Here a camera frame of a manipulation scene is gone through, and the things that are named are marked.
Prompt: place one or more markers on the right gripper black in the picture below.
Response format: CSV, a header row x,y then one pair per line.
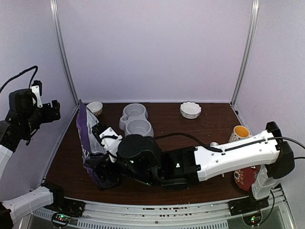
x,y
102,168

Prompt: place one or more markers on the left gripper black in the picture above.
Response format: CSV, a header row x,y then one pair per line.
x,y
49,116

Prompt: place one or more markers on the purple puppy food bag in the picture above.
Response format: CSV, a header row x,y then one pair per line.
x,y
92,152

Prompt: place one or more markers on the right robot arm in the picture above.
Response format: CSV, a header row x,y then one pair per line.
x,y
140,158

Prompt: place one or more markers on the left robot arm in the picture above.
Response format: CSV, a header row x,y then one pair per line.
x,y
25,115

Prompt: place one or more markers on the grey double pet bowl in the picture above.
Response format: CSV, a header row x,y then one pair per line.
x,y
134,120

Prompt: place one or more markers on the metal food scoop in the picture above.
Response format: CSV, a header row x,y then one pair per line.
x,y
212,144

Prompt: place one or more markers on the small white round bowl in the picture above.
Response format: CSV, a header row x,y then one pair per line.
x,y
96,108

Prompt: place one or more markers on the white scalloped bowl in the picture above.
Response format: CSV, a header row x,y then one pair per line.
x,y
190,110

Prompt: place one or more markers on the red floral plate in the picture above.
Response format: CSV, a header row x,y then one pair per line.
x,y
245,177

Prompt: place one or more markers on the patterned mug yellow inside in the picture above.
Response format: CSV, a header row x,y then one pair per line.
x,y
239,133

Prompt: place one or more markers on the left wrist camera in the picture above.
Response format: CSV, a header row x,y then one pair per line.
x,y
36,89

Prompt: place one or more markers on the aluminium front rail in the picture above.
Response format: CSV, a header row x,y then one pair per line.
x,y
210,215

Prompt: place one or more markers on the left aluminium frame post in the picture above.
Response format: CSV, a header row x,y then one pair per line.
x,y
62,51

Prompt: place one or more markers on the aluminium frame post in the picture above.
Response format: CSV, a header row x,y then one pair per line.
x,y
248,45
62,51

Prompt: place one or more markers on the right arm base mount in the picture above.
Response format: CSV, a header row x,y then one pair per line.
x,y
249,209

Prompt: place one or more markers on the right aluminium frame post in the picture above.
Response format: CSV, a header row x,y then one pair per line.
x,y
248,45

